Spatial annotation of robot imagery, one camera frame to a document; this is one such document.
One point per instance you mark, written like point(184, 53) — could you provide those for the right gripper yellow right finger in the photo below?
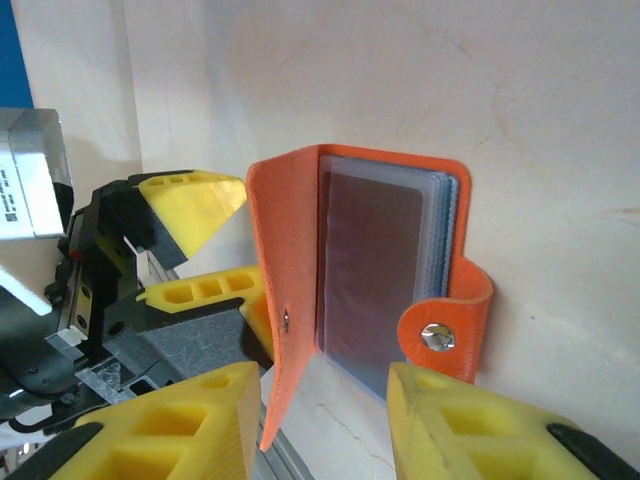
point(475, 440)

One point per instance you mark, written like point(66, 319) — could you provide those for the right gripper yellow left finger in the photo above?
point(175, 440)

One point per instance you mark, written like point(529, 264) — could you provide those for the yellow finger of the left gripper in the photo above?
point(210, 320)
point(195, 210)

